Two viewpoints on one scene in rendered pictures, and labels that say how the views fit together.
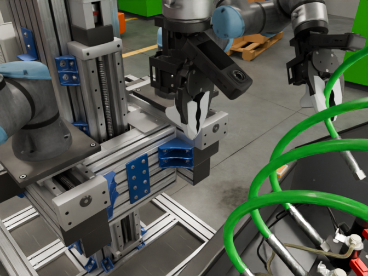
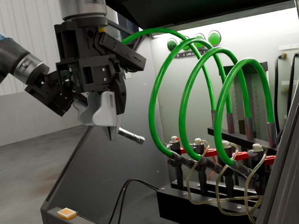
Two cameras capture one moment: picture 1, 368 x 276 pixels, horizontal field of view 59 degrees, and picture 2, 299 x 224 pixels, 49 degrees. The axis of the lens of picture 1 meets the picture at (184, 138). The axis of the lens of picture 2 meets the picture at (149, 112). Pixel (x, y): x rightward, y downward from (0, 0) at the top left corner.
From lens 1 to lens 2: 0.68 m
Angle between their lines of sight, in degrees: 79
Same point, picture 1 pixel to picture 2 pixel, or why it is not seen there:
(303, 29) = (41, 71)
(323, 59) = not seen: hidden behind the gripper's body
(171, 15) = (98, 10)
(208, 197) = not seen: outside the picture
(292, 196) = (234, 71)
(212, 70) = (129, 51)
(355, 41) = not seen: hidden behind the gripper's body
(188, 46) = (107, 37)
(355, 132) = (82, 147)
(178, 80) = (112, 69)
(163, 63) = (95, 58)
